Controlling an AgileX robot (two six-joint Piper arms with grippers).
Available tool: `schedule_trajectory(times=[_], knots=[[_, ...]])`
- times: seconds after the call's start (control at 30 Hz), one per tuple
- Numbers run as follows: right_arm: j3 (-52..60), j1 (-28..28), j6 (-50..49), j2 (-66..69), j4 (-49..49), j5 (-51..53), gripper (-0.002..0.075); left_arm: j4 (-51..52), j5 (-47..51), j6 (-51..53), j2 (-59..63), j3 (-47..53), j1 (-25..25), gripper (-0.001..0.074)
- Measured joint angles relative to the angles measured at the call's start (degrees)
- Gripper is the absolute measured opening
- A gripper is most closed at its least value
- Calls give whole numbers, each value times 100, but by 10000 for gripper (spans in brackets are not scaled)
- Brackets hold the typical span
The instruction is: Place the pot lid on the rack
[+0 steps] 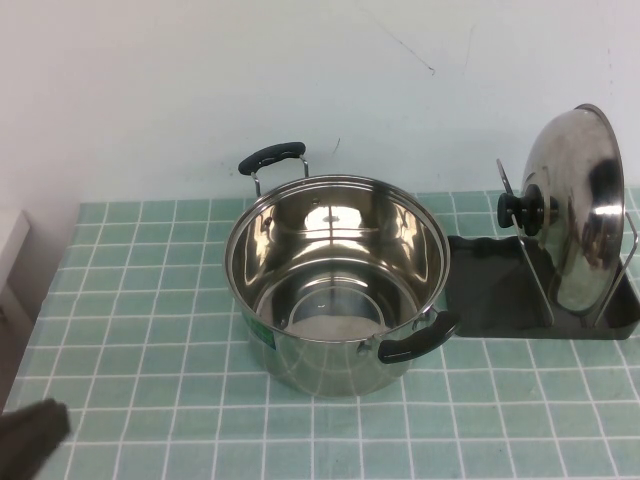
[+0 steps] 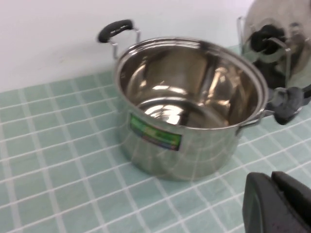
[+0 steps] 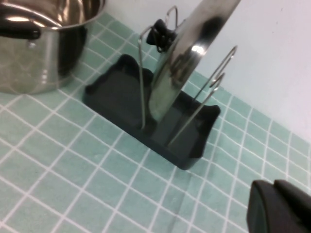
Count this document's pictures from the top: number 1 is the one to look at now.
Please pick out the steel pot lid black knob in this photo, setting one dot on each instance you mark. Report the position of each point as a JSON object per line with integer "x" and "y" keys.
{"x": 590, "y": 210}

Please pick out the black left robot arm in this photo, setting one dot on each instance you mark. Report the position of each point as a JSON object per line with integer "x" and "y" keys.
{"x": 30, "y": 440}

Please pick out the stainless steel cooking pot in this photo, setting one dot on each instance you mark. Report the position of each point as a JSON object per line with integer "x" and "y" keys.
{"x": 325, "y": 365}

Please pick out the green checked tablecloth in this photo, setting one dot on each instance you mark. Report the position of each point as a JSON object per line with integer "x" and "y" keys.
{"x": 100, "y": 300}

